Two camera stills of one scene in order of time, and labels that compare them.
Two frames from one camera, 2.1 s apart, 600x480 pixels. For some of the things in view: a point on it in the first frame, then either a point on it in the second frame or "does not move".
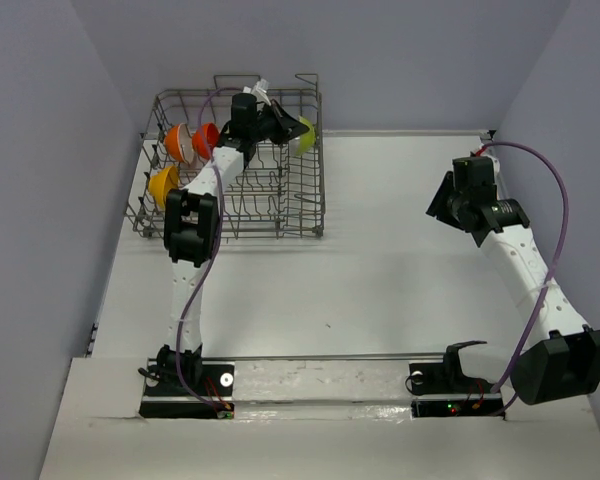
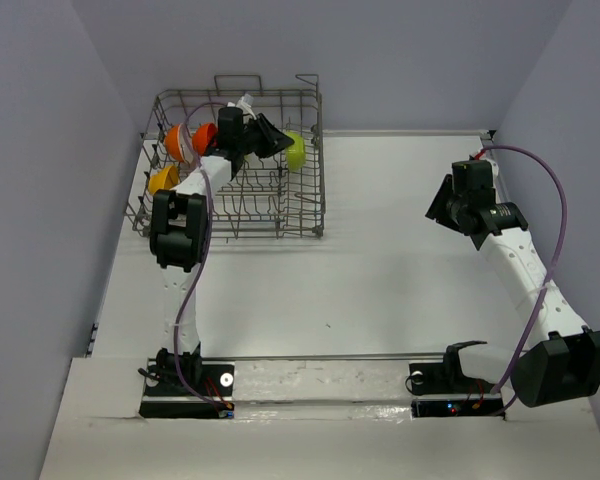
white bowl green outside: (307, 139) → (296, 153)
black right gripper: (439, 206) does not move
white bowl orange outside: (179, 143) does not move
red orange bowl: (205, 138) does not move
